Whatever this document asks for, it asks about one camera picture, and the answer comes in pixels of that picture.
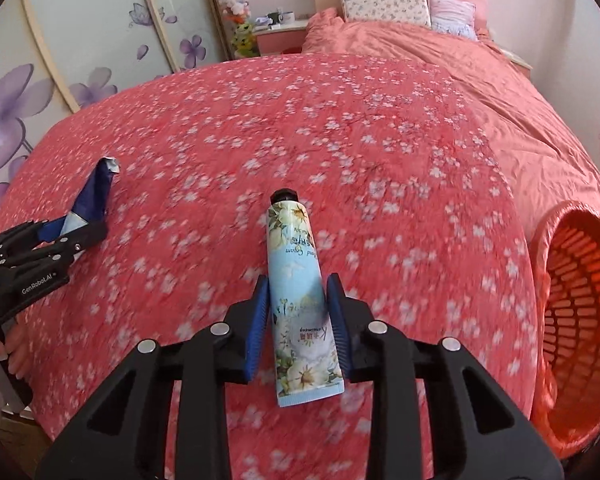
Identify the orange plastic laundry basket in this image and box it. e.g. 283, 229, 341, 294
529, 200, 600, 458

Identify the right bedside table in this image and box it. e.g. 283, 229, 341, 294
498, 48, 532, 79

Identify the floral hand cream tube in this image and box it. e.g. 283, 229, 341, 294
266, 188, 344, 408

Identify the floral sliding wardrobe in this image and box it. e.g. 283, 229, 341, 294
0, 0, 227, 203

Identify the pink bedside table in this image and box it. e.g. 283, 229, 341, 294
254, 20, 309, 56

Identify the red floral tablecloth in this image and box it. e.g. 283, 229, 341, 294
0, 54, 543, 479

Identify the plush toys display tube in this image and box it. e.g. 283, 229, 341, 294
215, 0, 260, 58

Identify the salmon pink bed duvet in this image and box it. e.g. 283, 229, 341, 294
303, 9, 600, 237

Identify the pink striped pillow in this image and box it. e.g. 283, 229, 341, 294
428, 0, 478, 41

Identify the person's left hand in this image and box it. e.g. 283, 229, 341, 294
0, 323, 32, 379

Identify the blue snack wrapper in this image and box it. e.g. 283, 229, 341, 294
60, 156, 120, 235

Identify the floral white pillow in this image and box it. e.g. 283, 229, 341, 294
340, 0, 431, 28

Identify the white mug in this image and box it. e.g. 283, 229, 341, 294
279, 11, 296, 26

